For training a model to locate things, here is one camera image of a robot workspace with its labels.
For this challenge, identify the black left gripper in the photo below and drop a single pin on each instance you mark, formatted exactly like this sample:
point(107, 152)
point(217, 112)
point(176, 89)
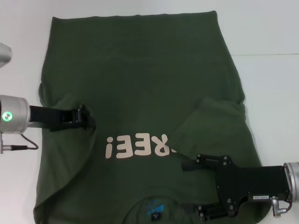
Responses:
point(51, 117)

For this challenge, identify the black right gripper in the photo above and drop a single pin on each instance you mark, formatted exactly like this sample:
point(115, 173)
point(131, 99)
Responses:
point(252, 182)

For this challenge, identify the dark green printed t-shirt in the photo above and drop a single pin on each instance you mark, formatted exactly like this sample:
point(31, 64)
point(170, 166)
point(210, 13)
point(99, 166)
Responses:
point(140, 70)

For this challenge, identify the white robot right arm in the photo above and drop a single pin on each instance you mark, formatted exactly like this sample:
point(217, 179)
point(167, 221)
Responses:
point(294, 179)

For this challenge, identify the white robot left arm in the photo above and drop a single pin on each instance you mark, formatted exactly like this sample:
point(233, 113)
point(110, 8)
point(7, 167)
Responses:
point(16, 114)

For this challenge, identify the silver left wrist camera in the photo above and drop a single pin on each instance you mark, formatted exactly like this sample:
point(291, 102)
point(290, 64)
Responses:
point(4, 54)

